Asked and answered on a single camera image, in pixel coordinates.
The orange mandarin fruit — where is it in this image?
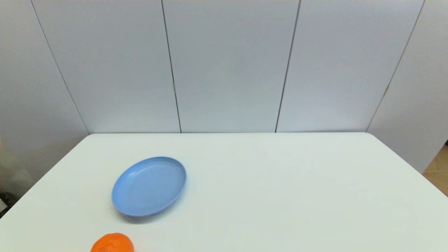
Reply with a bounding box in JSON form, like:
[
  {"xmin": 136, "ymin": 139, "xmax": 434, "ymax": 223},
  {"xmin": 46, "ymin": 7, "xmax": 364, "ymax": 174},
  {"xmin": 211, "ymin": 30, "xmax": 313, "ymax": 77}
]
[{"xmin": 90, "ymin": 232, "xmax": 135, "ymax": 252}]

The blue round plastic plate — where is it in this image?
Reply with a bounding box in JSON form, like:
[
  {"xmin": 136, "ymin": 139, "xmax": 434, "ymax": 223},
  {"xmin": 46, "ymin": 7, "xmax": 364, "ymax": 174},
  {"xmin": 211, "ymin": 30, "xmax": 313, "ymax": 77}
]
[{"xmin": 111, "ymin": 156, "xmax": 187, "ymax": 217}]

